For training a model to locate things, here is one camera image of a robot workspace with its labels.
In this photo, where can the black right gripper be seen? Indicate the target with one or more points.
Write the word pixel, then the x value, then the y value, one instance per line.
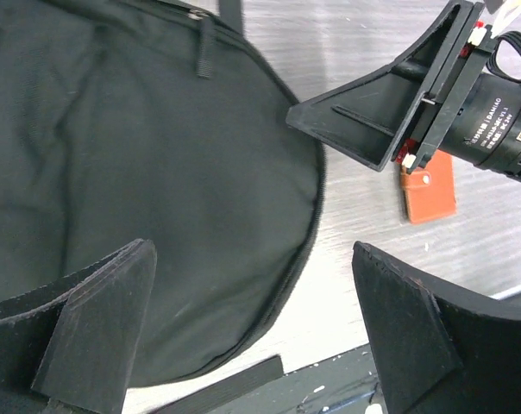
pixel 469 77

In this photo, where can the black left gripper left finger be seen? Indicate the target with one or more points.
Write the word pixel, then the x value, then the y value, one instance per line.
pixel 69 346

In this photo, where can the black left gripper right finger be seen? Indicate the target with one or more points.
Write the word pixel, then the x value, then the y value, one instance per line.
pixel 437 347

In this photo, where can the black fabric backpack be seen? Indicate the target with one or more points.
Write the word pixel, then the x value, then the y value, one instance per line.
pixel 155 121

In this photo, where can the brown leather wallet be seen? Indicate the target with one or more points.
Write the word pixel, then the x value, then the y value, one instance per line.
pixel 430 191

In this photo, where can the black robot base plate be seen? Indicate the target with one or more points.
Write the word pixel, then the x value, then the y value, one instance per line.
pixel 344 383

